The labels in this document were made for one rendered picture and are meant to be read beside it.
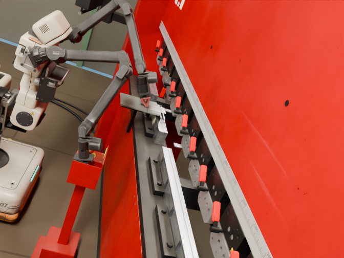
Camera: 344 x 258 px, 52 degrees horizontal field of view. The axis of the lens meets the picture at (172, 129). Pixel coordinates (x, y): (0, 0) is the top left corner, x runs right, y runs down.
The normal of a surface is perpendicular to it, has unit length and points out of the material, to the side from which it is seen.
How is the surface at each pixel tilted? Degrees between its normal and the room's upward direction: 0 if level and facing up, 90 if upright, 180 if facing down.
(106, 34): 90
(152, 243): 0
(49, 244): 0
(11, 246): 0
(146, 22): 90
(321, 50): 90
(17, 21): 90
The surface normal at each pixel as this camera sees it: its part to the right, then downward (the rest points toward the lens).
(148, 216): 0.36, -0.83
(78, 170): 0.01, 0.47
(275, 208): -0.92, -0.25
